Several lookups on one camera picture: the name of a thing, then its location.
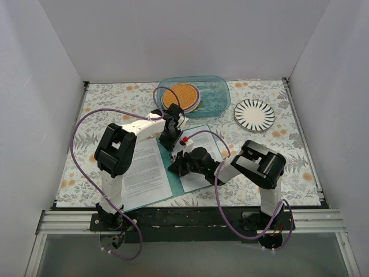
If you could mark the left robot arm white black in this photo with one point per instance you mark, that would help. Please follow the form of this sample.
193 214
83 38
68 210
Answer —
115 151

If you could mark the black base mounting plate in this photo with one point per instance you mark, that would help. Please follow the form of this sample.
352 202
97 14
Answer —
198 224

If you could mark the floral patterned table mat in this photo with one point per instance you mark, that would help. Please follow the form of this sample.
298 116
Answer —
121 103

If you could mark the silver folder clip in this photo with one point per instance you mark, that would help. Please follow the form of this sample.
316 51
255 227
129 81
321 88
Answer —
173 156

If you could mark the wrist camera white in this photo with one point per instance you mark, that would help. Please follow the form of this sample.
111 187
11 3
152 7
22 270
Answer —
186 144
182 121

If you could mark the blue striped white plate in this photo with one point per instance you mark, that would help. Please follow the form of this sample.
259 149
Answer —
254 115

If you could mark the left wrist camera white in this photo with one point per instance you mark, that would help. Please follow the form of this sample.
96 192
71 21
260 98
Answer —
182 121

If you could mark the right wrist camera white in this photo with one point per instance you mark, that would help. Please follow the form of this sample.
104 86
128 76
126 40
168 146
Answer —
186 144

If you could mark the printed paper sheet top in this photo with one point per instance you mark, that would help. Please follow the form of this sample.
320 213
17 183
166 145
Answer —
145 182

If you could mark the aluminium frame rail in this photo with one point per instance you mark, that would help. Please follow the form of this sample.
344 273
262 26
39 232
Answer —
306 221

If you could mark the printed paper stack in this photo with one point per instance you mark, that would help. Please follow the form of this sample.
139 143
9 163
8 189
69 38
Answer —
194 181

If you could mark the orange woven round coaster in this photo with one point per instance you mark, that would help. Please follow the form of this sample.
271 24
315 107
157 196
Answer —
187 96

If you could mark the clear teal plastic container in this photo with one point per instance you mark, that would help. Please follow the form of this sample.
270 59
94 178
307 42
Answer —
213 90

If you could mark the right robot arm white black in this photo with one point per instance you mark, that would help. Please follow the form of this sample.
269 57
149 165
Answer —
261 165

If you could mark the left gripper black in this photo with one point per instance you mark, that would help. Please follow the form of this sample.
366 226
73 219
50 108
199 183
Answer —
169 138

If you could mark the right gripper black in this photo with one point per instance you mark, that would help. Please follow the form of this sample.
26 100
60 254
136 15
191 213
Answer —
182 163

